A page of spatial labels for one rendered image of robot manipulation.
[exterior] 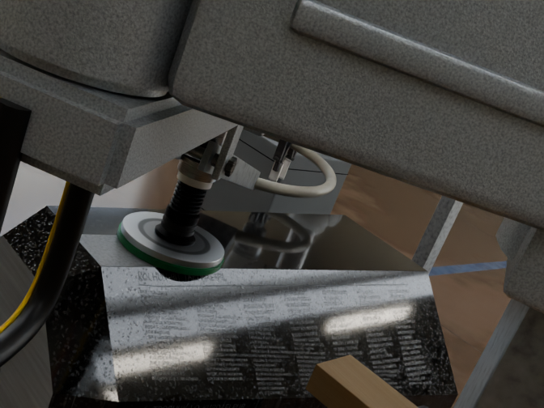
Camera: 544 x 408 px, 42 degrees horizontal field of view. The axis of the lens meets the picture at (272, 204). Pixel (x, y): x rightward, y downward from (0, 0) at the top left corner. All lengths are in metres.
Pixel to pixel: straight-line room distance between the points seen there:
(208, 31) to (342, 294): 1.14
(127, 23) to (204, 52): 0.07
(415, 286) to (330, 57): 1.33
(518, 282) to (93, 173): 0.44
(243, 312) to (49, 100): 0.91
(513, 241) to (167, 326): 0.71
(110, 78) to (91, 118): 0.04
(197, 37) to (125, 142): 0.11
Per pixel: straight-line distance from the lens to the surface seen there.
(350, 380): 1.18
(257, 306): 1.48
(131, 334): 1.29
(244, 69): 0.62
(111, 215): 1.50
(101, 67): 0.62
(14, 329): 0.86
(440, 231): 3.54
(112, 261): 1.31
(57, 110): 0.62
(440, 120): 0.66
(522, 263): 0.78
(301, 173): 2.73
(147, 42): 0.63
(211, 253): 1.41
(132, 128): 0.60
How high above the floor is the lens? 1.36
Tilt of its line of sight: 17 degrees down
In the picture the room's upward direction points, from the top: 22 degrees clockwise
